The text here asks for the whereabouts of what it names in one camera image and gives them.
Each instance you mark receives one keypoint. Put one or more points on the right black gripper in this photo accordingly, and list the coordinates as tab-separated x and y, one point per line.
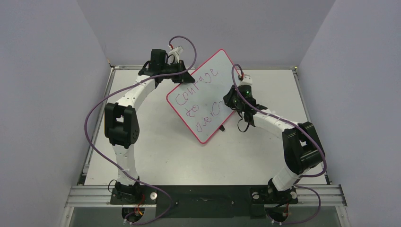
231	98

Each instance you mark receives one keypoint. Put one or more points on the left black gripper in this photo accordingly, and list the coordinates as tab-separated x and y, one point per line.
184	78

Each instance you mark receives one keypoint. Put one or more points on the pink framed whiteboard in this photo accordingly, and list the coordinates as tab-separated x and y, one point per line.
200	104

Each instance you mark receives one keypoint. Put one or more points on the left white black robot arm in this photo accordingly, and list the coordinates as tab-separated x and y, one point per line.
121	122

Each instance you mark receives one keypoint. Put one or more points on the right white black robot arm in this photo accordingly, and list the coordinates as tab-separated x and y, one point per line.
301	146

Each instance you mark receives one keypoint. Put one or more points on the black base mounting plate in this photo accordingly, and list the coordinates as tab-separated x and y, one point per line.
204	201

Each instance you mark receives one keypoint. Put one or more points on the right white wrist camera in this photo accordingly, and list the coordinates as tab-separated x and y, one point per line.
247	80

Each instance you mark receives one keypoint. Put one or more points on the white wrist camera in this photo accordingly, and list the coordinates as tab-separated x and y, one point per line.
247	80
177	50

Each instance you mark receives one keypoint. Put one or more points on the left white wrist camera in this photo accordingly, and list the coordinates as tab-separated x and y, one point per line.
177	50

